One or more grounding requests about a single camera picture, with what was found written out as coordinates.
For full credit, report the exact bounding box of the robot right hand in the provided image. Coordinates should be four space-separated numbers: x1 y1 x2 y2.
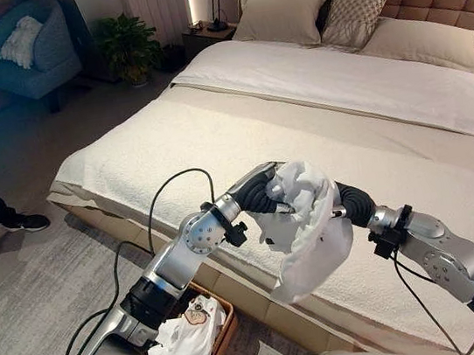
328 175 380 233

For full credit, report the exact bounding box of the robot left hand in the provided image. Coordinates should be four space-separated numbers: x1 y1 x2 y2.
222 159 296 222

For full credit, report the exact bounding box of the white garment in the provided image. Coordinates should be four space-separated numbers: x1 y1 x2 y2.
247 153 363 308

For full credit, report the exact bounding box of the white textured bed blanket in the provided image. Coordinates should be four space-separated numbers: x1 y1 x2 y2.
36 53 474 355

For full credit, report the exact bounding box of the beige upholstered bed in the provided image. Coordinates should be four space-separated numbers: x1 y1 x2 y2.
18 0 474 355

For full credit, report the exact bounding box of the cream duvet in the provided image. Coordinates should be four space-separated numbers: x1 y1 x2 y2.
164 4 474 229

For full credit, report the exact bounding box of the woven brown basket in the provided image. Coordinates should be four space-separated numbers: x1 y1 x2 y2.
122 275 244 355

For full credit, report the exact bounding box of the dark bedside table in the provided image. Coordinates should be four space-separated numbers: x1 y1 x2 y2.
179 17 242 65

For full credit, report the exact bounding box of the white printed shirt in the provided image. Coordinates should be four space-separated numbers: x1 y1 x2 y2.
128 294 233 355

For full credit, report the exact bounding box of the large beige pillow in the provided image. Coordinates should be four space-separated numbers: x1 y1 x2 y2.
358 4 474 93
228 0 338 58

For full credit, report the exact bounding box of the patterned cushion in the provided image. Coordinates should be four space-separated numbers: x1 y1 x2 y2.
317 0 397 55

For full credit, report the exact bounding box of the green potted plant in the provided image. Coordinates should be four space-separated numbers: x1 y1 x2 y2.
89 8 168 93

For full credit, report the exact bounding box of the grey patterned rug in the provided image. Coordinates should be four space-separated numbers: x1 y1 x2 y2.
0 152 316 355

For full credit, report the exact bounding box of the blue armchair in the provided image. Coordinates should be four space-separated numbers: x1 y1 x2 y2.
0 0 89 119

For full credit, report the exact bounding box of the white fluffy cushion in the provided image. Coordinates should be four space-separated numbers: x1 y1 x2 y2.
0 13 49 74

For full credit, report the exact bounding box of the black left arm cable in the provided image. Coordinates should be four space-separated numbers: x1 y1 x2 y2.
35 165 238 355

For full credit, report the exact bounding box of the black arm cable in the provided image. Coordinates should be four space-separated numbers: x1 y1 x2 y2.
390 236 474 355
35 165 238 355

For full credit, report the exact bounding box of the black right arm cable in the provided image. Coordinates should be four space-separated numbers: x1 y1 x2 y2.
390 236 474 355

